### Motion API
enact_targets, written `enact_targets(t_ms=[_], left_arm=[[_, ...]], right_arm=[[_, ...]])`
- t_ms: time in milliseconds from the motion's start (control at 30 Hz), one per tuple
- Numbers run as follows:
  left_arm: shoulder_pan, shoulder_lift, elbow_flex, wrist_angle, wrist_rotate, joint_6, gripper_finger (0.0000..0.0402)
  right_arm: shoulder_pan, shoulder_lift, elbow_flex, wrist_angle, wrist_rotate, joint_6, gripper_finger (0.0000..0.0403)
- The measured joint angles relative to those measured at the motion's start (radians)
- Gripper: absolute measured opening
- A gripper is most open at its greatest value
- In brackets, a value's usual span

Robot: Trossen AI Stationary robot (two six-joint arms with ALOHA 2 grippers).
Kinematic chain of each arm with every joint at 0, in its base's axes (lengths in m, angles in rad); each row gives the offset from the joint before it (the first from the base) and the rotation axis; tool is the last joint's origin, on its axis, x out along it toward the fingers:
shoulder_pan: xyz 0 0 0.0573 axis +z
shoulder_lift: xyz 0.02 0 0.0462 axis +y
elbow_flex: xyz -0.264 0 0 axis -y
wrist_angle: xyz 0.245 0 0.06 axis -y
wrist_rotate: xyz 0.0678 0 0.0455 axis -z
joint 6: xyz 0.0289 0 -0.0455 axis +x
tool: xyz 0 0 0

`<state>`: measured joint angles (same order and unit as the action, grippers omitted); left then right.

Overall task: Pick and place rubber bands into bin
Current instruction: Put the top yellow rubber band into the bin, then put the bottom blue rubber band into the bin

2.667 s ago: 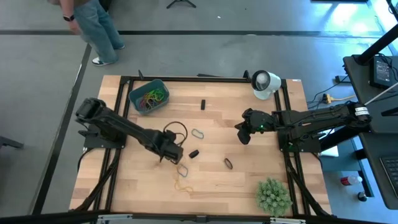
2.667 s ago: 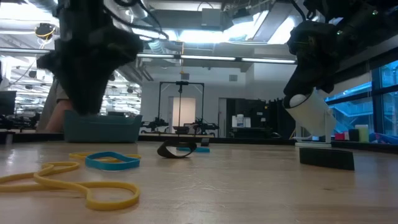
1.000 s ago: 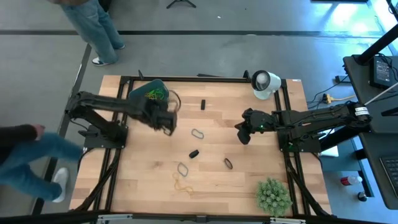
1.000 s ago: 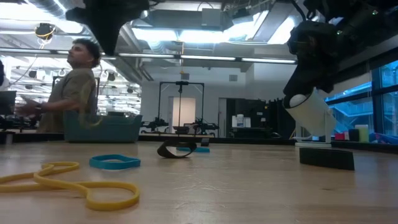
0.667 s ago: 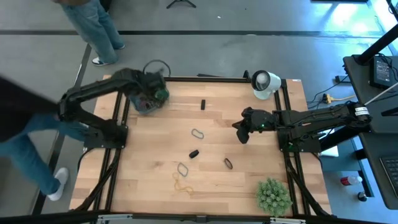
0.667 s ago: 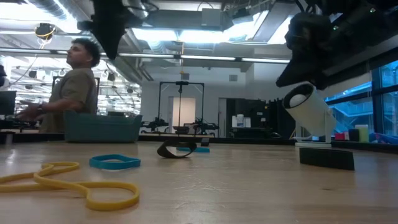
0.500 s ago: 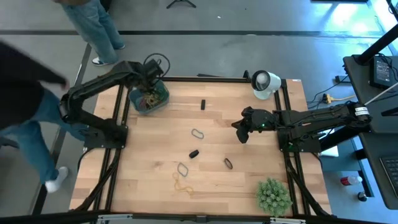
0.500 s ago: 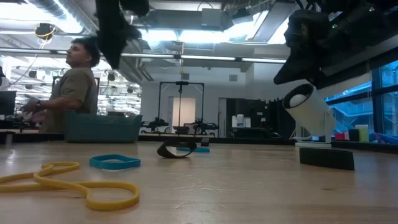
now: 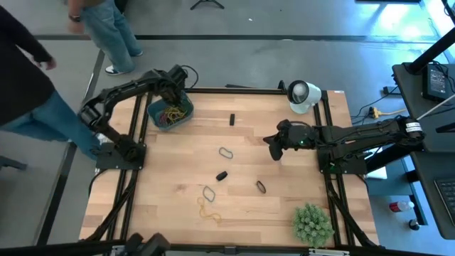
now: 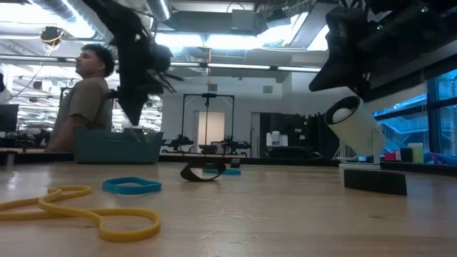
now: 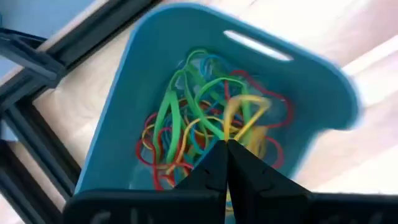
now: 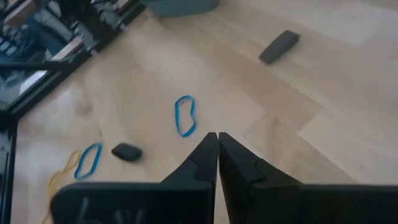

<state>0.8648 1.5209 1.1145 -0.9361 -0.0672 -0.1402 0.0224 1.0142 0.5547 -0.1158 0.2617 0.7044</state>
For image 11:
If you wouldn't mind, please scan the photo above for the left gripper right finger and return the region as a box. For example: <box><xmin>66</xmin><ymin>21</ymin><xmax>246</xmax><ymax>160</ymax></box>
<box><xmin>228</xmin><ymin>139</ymin><xmax>398</xmax><ymax>224</ymax></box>

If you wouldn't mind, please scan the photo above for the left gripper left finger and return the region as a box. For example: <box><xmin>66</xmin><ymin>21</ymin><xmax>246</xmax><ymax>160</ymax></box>
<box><xmin>63</xmin><ymin>139</ymin><xmax>229</xmax><ymax>224</ymax></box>

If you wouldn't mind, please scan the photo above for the red rubber band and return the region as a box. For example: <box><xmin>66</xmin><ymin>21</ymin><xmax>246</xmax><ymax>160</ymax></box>
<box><xmin>229</xmin><ymin>69</ymin><xmax>295</xmax><ymax>130</ymax></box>
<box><xmin>135</xmin><ymin>112</ymin><xmax>195</xmax><ymax>191</ymax></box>
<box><xmin>266</xmin><ymin>136</ymin><xmax>285</xmax><ymax>170</ymax></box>

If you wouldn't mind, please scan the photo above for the teal plastic bin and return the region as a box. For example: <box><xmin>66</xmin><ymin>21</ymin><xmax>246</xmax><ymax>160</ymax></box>
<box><xmin>73</xmin><ymin>2</ymin><xmax>363</xmax><ymax>195</ymax></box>

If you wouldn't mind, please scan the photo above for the black aluminium table frame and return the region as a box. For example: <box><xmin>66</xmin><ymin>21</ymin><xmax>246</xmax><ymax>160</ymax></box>
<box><xmin>0</xmin><ymin>0</ymin><xmax>162</xmax><ymax>224</ymax></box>

